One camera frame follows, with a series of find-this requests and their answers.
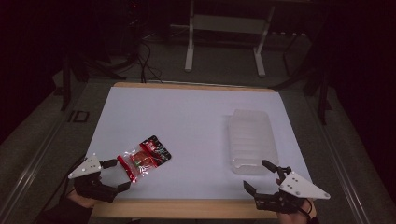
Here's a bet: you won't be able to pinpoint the red and black snack packet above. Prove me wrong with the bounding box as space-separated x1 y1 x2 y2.
116 134 173 184

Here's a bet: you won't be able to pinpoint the wooden table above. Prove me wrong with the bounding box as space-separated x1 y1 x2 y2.
90 81 318 220

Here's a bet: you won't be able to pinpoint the black floor cables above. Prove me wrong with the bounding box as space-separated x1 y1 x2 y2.
135 38 164 84

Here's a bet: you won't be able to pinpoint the person's left hand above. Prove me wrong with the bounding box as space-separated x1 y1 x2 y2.
65 189 96 210

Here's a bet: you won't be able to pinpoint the white table sheet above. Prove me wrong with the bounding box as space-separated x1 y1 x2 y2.
84 86 313 201

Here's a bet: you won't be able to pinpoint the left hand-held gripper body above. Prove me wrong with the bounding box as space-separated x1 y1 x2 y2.
67 154 120 203

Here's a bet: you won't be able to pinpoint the white metal stand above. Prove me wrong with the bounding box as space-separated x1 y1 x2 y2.
184 0 277 78

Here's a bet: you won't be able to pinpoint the black stand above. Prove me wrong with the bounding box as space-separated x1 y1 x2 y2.
60 50 127 112
270 34 332 126

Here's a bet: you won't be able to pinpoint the black square floor frame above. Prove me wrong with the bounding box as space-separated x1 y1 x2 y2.
67 109 91 123

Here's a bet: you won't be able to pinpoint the person's right hand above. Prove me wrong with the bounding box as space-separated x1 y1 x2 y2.
276 199 318 224

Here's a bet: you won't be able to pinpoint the clear plastic container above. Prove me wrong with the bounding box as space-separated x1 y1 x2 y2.
228 108 280 175

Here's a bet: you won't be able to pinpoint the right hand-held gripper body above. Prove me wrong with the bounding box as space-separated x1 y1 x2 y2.
254 171 332 215

